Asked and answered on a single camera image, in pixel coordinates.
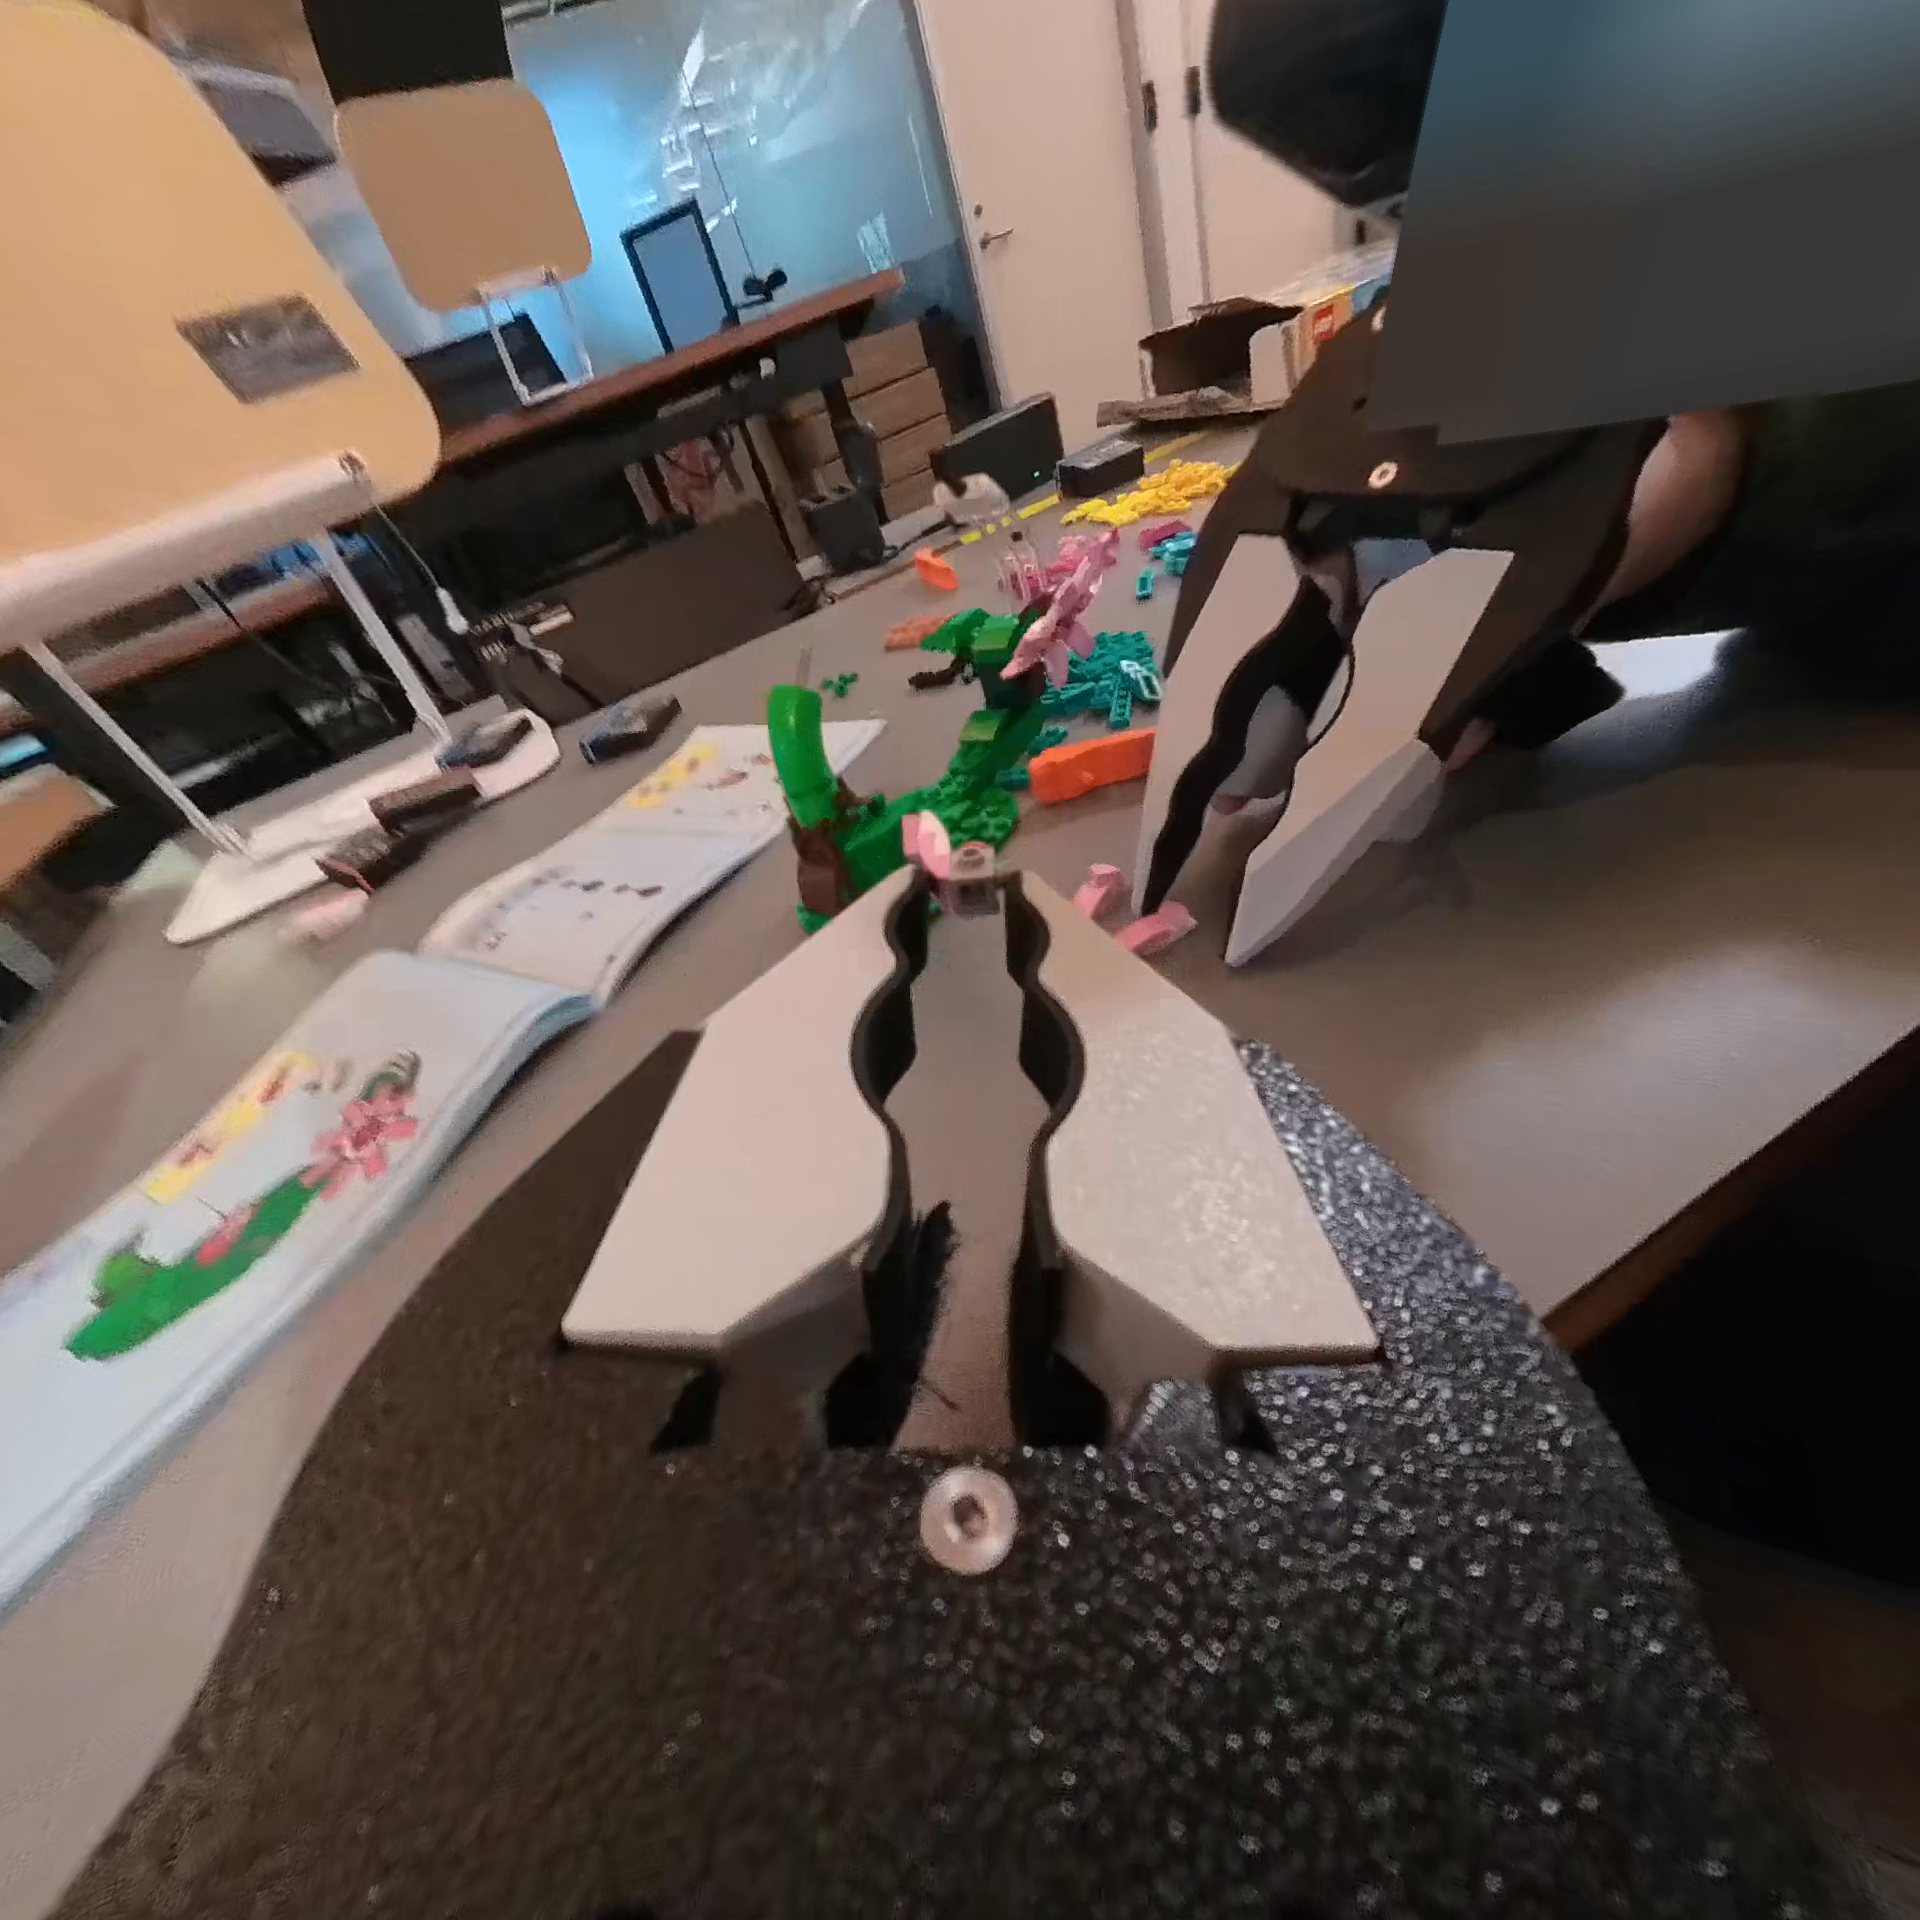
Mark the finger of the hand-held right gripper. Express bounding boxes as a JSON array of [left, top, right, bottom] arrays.
[[1132, 527, 1355, 920], [1221, 545, 1519, 972]]

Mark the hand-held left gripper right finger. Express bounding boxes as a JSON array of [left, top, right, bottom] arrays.
[[1004, 875, 1386, 1408]]

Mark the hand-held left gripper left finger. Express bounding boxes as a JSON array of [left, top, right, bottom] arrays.
[[563, 866, 964, 1408]]

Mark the pink and grey lego piece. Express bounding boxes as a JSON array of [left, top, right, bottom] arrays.
[[900, 810, 1001, 925]]

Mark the person's right forearm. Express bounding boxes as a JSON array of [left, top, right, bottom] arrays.
[[1590, 388, 1920, 683]]

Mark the pile of teal lego pieces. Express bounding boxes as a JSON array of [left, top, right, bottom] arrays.
[[1033, 629, 1164, 741]]

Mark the long orange lego piece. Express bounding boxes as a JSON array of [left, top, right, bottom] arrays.
[[1026, 725, 1155, 806]]

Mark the pile of yellow lego pieces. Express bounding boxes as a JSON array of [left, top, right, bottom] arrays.
[[1066, 458, 1234, 527]]

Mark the green lego plant model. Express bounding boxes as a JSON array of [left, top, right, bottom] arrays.
[[770, 527, 1126, 941]]

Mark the person's right hand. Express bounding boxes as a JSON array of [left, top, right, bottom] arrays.
[[1590, 410, 1755, 606]]

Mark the colourful printed box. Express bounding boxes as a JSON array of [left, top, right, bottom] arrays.
[[1254, 275, 1398, 410]]

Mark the black rectangular case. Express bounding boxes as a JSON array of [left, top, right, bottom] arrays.
[[928, 388, 1072, 497]]

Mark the open cardboard box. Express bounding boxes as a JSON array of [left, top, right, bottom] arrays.
[[1136, 299, 1307, 410]]

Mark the stack of cardboard boxes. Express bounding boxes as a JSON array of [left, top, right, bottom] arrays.
[[770, 324, 964, 520]]

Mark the dark blue packet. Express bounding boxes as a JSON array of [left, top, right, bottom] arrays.
[[572, 698, 686, 768]]

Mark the white door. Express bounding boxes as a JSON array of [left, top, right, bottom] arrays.
[[912, 0, 1176, 443]]

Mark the light blue instruction booklet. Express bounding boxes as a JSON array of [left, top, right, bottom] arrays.
[[0, 715, 887, 1612]]

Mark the white flat base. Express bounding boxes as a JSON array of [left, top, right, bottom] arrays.
[[165, 711, 566, 951]]

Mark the dark wooden desk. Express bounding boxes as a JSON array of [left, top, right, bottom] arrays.
[[405, 272, 912, 473]]

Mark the black framed screen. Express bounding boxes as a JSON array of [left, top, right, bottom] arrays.
[[623, 194, 740, 357]]

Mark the small tan moulded chair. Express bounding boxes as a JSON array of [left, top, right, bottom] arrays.
[[334, 74, 598, 403]]

